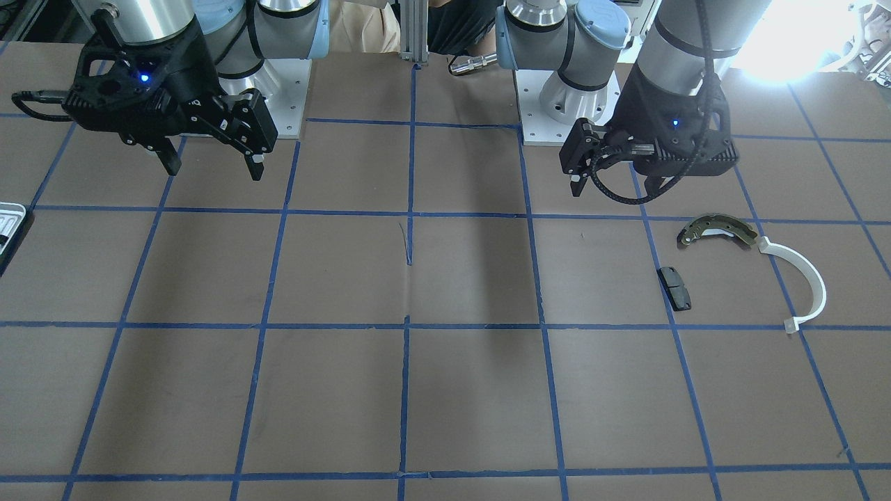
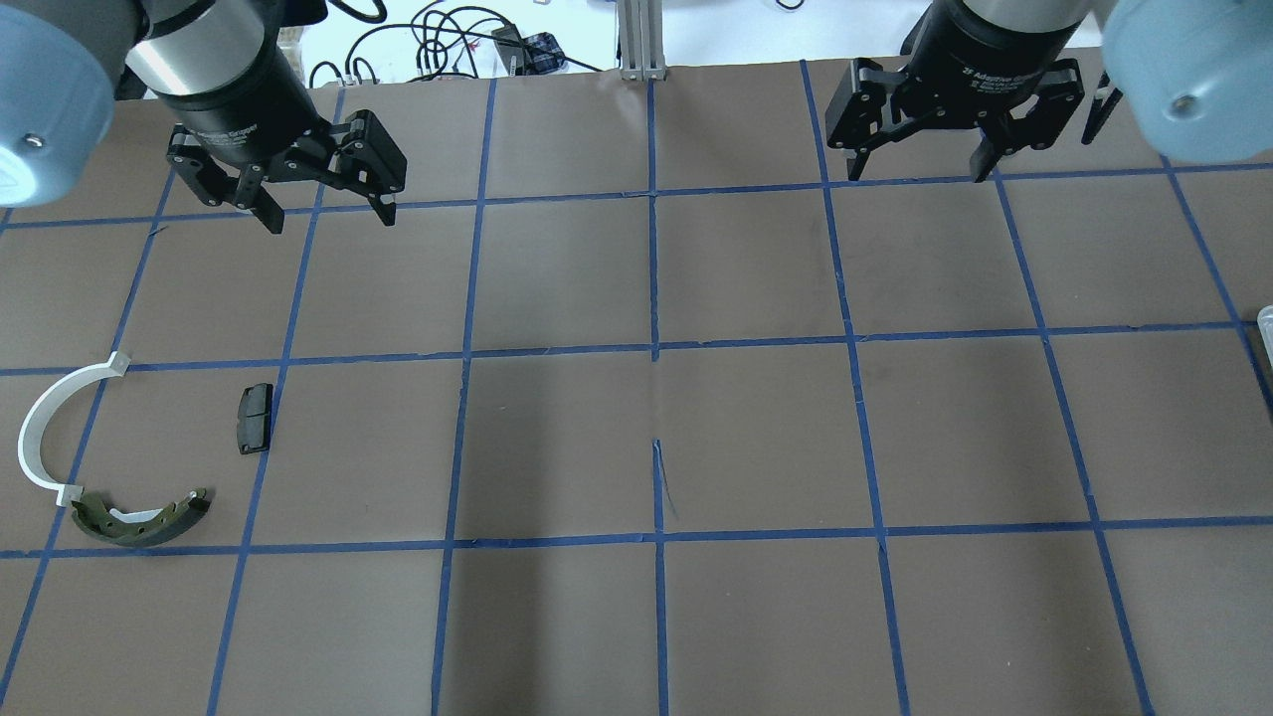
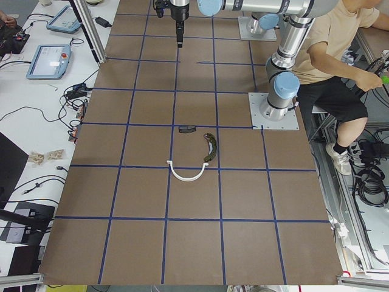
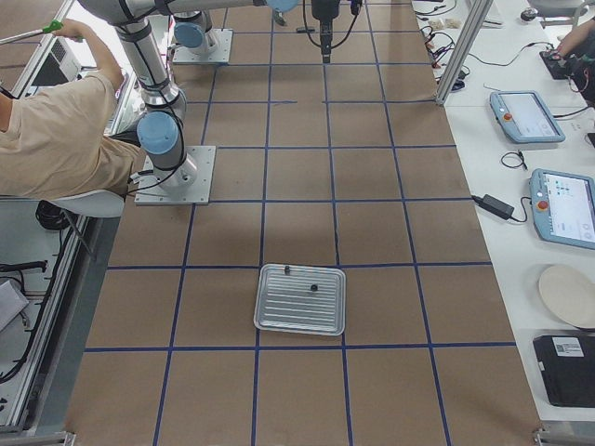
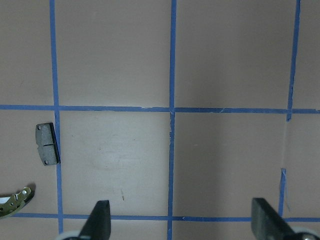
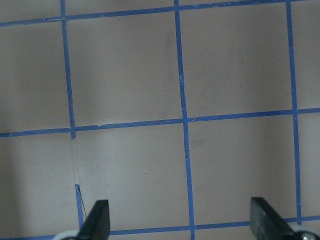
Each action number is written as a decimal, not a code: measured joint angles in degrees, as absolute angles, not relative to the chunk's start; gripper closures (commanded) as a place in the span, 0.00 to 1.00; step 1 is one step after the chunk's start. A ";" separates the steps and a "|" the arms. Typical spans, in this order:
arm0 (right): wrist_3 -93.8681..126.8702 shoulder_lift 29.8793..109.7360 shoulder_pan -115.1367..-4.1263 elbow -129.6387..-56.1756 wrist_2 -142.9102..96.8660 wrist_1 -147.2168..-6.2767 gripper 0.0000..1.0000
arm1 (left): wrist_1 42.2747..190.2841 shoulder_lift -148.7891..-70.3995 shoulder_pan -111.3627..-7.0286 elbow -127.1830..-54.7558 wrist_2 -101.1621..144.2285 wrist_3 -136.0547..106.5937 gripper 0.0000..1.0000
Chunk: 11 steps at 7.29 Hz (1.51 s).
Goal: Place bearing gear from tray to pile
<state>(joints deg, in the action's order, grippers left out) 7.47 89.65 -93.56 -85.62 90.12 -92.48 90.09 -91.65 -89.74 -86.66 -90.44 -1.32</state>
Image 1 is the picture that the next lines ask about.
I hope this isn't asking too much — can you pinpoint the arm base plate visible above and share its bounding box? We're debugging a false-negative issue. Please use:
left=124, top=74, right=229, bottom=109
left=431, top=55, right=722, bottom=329
left=227, top=59, right=312, bottom=140
left=514, top=70, right=620, bottom=147

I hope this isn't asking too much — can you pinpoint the white curved plastic part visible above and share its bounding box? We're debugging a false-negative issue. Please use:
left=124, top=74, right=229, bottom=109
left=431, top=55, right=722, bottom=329
left=755, top=235, right=828, bottom=334

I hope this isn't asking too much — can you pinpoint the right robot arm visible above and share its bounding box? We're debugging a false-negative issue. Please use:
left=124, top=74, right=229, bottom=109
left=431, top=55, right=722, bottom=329
left=61, top=1, right=331, bottom=181

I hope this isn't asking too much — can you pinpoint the aluminium frame post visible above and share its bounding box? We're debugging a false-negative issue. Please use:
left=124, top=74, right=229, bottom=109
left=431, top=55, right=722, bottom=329
left=398, top=1, right=429, bottom=66

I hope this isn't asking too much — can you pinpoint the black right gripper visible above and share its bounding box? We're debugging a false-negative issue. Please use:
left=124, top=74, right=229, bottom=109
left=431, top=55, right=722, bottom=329
left=63, top=6, right=278, bottom=182

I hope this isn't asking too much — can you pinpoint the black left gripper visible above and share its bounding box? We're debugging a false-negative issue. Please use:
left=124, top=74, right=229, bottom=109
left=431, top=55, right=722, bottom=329
left=560, top=66, right=706, bottom=198

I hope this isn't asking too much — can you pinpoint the black brake pad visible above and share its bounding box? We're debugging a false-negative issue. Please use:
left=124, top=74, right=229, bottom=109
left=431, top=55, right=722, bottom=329
left=656, top=267, right=693, bottom=312

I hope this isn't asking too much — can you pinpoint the person in beige clothes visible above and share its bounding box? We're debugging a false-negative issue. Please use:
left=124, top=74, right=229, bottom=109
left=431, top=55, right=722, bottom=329
left=330, top=1, right=401, bottom=54

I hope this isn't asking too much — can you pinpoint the olive metal brake shoe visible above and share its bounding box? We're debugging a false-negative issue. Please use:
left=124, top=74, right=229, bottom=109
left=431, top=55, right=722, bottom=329
left=677, top=213, right=759, bottom=246

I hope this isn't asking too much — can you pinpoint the metal cable connector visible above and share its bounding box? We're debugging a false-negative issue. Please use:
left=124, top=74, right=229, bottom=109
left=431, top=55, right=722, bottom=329
left=448, top=53, right=498, bottom=77

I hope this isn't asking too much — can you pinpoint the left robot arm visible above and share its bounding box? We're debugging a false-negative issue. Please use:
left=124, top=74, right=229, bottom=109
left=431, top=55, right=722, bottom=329
left=494, top=1, right=769, bottom=205

